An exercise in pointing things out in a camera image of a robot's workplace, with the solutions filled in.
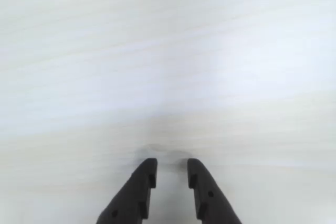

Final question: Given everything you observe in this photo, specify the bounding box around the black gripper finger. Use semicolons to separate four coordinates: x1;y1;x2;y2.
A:
96;157;158;224
186;158;243;224

